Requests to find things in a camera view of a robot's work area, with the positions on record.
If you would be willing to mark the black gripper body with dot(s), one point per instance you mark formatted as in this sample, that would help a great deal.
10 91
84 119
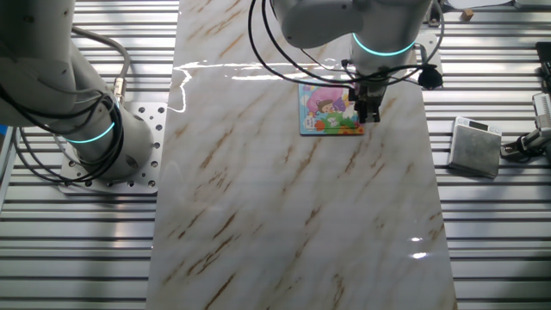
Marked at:
369 88

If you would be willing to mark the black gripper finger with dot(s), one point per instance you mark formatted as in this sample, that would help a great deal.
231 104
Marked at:
372 111
358 105

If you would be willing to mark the colourful fairy puzzle board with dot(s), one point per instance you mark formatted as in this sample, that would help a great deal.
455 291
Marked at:
325 112

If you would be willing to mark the silver digital scale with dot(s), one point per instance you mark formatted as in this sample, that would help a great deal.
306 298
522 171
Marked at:
473 148

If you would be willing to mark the small wooden cube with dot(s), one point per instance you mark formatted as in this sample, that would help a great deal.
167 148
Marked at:
466 15

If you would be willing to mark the white marble pattern board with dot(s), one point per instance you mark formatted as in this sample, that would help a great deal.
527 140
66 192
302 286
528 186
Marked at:
258 215

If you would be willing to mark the black device box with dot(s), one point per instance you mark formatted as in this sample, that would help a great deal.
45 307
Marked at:
544 60

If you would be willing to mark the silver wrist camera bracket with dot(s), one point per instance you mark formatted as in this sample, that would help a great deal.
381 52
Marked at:
428 47

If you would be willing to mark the silver camera with vents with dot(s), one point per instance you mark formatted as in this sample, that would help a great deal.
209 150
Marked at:
543 109

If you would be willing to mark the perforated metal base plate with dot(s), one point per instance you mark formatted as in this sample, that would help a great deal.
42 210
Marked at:
150 129

